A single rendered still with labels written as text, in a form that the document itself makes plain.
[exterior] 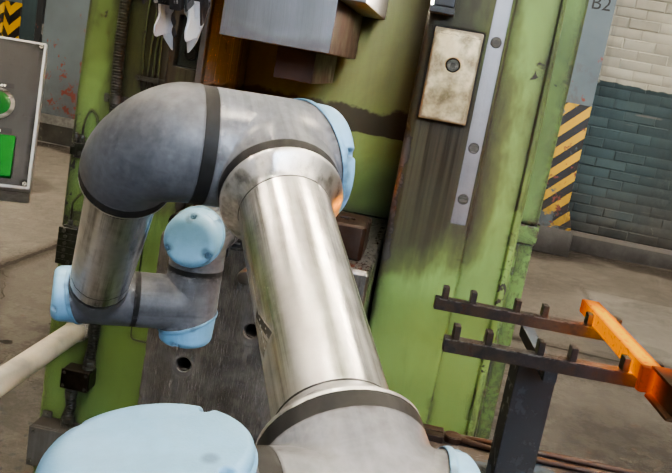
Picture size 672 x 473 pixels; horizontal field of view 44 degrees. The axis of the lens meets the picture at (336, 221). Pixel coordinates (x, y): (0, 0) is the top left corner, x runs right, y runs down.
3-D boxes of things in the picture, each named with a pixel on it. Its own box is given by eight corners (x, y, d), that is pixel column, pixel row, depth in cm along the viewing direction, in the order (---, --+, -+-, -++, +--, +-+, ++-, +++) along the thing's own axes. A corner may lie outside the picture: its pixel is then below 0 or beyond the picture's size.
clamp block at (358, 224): (360, 262, 151) (366, 227, 150) (314, 253, 152) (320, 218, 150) (366, 249, 162) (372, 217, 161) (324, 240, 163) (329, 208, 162)
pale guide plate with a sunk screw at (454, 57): (465, 125, 156) (484, 34, 153) (418, 117, 157) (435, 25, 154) (465, 125, 158) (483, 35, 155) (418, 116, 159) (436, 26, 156)
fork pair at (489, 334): (491, 346, 117) (494, 333, 116) (452, 339, 117) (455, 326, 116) (474, 301, 139) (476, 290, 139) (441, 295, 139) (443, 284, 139)
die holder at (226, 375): (325, 504, 153) (370, 272, 145) (129, 458, 157) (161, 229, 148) (358, 392, 208) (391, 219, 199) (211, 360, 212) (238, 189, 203)
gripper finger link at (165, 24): (145, 57, 132) (147, 3, 126) (158, 41, 136) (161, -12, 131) (164, 62, 131) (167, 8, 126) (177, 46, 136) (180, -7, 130)
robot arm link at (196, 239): (154, 268, 109) (163, 205, 108) (180, 253, 120) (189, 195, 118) (212, 280, 108) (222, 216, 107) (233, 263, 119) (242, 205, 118)
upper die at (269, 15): (328, 54, 145) (338, -2, 143) (218, 34, 147) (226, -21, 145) (355, 59, 186) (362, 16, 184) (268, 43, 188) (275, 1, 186)
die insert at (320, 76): (311, 84, 157) (316, 52, 155) (272, 77, 157) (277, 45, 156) (332, 83, 186) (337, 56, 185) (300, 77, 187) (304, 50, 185)
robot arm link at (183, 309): (129, 328, 117) (139, 253, 115) (208, 333, 121) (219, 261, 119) (133, 348, 110) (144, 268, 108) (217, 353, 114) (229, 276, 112)
